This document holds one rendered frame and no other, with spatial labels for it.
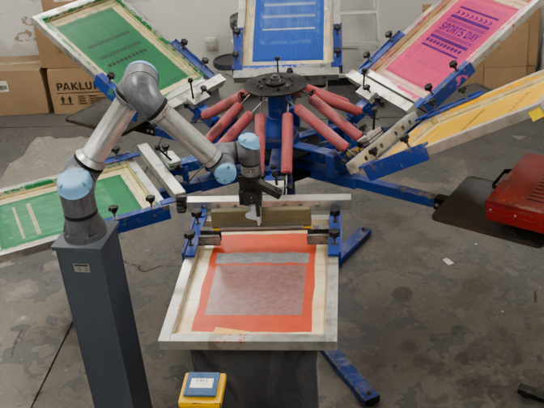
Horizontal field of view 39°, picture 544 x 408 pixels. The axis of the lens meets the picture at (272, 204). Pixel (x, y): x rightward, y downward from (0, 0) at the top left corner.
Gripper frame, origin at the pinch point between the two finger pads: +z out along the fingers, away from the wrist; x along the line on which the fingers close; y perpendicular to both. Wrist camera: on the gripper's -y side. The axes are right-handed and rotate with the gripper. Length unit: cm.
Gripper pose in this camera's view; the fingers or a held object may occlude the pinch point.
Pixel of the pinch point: (261, 219)
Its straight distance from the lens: 292.6
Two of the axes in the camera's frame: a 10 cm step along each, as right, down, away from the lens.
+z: 0.6, 8.6, 5.0
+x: -0.8, 5.0, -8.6
